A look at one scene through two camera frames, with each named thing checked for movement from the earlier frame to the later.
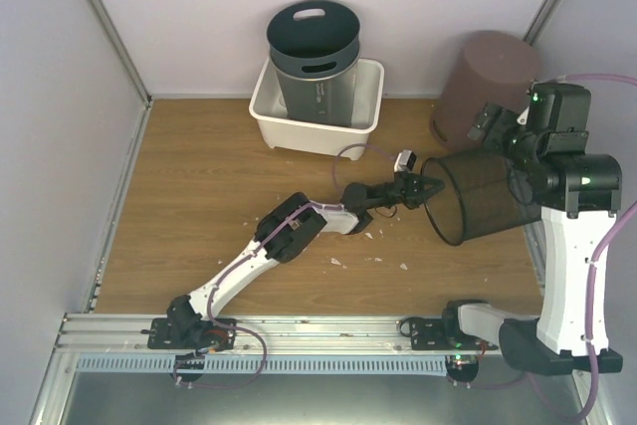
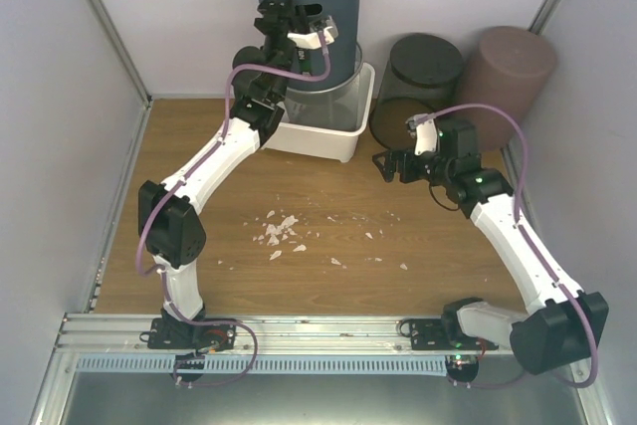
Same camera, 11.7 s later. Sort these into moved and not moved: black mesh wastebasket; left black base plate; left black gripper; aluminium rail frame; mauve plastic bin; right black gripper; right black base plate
Moved: black mesh wastebasket; mauve plastic bin; right black gripper; left black gripper
Not moved: left black base plate; right black base plate; aluminium rail frame
